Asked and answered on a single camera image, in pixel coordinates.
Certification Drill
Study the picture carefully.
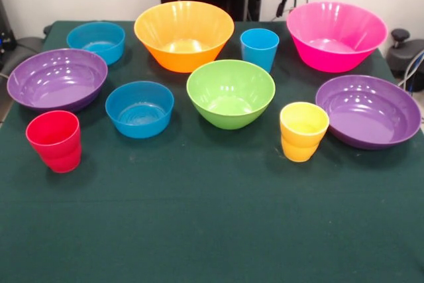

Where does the blue plastic cup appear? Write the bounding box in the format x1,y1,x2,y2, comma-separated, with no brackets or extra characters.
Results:
240,28,280,74

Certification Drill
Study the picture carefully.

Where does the pink plastic bowl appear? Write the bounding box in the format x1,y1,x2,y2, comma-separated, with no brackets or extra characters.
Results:
286,1,388,74

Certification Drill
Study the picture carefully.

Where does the orange plastic bowl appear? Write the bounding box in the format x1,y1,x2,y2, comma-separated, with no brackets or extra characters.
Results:
133,0,235,74

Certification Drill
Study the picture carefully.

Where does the green plastic bowl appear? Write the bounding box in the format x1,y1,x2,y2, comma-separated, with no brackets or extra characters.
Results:
185,59,276,131

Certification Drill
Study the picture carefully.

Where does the black clamp with knob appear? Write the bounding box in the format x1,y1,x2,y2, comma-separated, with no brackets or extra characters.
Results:
386,28,424,77

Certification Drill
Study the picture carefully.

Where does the yellow plastic cup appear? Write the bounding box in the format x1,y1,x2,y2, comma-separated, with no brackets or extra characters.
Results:
280,101,331,163

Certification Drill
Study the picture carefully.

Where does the purple plastic bowl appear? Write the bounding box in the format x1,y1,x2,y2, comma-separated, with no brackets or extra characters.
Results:
315,74,422,150
6,48,109,113

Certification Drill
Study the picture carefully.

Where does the small blue plastic bowl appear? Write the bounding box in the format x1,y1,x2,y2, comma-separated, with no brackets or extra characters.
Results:
105,80,175,139
66,21,126,66

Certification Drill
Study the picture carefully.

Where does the dark green tablecloth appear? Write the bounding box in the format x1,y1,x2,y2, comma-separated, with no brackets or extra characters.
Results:
0,19,424,283

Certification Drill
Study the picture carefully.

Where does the grey rounded base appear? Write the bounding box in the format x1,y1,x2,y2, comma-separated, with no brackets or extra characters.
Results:
13,36,46,62

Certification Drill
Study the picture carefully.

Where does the red plastic cup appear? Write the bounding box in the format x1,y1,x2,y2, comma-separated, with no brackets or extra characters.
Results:
25,109,82,174

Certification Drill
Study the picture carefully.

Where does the black equipment box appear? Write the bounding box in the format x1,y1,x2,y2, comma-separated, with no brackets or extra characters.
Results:
0,0,17,68

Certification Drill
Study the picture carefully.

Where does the bundle of light cables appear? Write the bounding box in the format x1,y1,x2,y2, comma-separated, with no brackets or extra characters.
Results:
397,49,424,93

